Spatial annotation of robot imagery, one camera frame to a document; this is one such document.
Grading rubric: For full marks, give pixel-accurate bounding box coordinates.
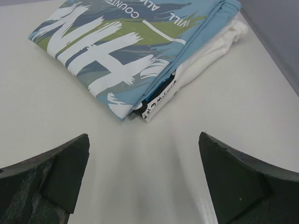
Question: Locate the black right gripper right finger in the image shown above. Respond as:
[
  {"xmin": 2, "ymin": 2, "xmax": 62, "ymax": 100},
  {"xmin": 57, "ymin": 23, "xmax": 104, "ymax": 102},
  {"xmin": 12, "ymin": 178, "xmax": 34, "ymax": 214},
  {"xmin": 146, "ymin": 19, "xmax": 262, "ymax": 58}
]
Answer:
[{"xmin": 199, "ymin": 132, "xmax": 299, "ymax": 224}]

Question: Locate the light blue printed folded t-shirt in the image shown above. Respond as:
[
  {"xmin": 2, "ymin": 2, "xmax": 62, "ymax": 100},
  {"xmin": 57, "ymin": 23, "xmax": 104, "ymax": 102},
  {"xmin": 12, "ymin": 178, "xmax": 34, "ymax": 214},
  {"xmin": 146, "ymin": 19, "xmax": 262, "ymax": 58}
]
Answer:
[{"xmin": 28, "ymin": 0, "xmax": 242, "ymax": 121}]

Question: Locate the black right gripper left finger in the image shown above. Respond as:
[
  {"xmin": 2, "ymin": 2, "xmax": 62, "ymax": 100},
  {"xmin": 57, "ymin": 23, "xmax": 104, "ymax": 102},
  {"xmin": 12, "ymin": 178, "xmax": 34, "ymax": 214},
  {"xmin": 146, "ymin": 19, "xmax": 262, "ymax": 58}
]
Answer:
[{"xmin": 0, "ymin": 133, "xmax": 90, "ymax": 224}]

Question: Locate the white folded t-shirt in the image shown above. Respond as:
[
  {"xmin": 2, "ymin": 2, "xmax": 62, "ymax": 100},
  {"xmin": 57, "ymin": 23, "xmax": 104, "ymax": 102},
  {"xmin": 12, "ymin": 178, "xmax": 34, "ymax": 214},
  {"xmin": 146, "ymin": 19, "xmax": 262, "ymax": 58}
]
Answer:
[{"xmin": 139, "ymin": 17, "xmax": 249, "ymax": 122}]

